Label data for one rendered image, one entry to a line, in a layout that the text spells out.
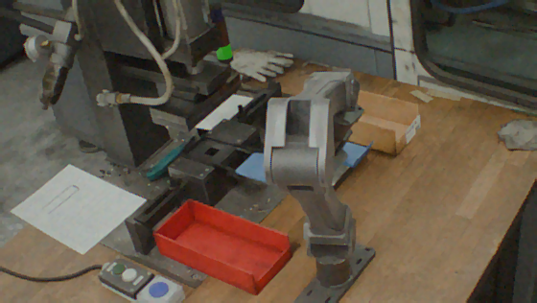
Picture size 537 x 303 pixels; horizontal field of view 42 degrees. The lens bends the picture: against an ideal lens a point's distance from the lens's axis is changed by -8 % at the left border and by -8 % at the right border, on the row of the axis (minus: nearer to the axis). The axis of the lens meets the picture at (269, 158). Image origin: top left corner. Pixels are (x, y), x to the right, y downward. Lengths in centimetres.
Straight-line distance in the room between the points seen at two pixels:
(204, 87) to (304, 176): 48
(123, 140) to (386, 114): 62
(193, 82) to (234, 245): 33
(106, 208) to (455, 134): 82
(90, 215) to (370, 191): 63
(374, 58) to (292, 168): 102
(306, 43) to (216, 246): 85
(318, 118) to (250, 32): 126
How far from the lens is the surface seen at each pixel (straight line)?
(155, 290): 141
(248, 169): 154
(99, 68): 167
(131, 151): 176
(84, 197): 177
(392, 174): 162
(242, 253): 148
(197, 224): 158
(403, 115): 176
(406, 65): 197
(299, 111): 111
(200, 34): 147
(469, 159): 166
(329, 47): 213
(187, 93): 152
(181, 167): 161
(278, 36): 224
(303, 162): 106
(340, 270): 134
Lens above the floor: 191
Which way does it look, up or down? 36 degrees down
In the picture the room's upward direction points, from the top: 11 degrees counter-clockwise
